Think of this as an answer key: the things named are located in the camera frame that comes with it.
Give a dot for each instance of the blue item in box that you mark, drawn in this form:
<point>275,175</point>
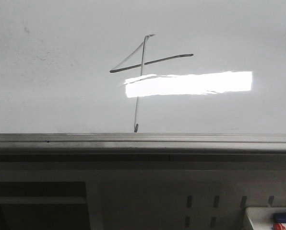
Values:
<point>279,217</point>

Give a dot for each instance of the aluminium whiteboard tray rail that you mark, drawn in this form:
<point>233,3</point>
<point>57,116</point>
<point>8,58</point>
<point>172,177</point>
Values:
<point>142,147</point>

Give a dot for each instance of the white slotted metal panel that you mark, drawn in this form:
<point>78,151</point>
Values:
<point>181,197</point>

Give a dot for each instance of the white box lower right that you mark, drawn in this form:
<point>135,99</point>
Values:
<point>260,218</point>

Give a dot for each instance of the red item in box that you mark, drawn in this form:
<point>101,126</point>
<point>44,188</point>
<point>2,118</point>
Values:
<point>279,226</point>

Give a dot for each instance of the white whiteboard surface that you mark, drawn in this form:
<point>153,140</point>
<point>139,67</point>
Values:
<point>56,58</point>

